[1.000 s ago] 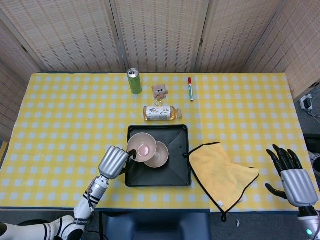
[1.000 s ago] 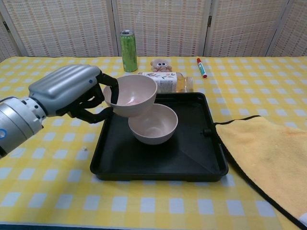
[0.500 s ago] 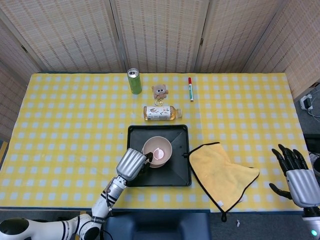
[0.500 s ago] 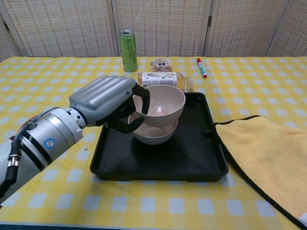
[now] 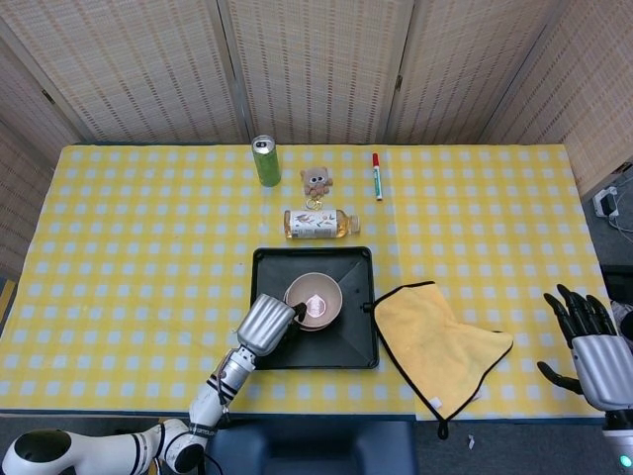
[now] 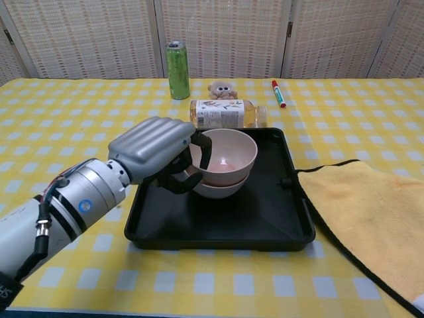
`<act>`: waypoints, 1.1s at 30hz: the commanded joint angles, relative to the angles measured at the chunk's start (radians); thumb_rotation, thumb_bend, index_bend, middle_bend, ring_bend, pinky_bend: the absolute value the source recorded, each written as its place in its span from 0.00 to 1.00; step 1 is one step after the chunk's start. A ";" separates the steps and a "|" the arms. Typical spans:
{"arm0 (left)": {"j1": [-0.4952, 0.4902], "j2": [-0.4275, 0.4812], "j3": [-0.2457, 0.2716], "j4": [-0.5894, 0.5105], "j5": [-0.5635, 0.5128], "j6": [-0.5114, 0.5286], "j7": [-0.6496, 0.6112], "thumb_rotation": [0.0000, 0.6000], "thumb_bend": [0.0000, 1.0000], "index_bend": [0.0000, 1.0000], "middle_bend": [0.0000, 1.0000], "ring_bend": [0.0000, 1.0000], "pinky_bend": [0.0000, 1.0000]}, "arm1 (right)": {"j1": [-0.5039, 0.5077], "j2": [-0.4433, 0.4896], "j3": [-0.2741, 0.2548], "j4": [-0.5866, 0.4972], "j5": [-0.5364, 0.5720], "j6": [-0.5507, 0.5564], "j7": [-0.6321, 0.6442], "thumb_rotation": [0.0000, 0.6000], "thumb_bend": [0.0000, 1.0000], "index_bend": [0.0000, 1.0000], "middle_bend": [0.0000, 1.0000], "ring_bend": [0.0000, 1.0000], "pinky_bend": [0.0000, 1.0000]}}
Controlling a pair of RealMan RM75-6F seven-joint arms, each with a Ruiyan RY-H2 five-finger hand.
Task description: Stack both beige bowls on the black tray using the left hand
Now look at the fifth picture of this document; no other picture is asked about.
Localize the dark blue padded seat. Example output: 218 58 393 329
205 420 419 475

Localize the green marker with red cap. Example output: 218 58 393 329
371 152 386 202

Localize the yellow white checked tablecloth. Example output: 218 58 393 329
0 142 617 423

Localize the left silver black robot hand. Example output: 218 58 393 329
235 293 311 356

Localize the woven folding screen panel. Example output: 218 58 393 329
0 0 248 144
0 29 95 268
385 0 570 145
217 0 416 145
482 0 633 197

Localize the beige pink bowl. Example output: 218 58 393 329
283 289 342 334
287 272 343 329

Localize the green drink can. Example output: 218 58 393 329
251 135 283 188

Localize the brown plush keychain toy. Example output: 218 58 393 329
299 166 335 212

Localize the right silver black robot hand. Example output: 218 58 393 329
537 283 633 412

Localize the black square plastic tray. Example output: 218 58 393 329
246 245 381 371

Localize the grey white sneaker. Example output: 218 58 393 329
611 300 633 331

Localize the white power adapter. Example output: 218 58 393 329
591 186 622 219

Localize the tea bottle with white label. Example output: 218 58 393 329
283 208 362 242

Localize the yellow microfibre cloth black trim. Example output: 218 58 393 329
373 280 514 440

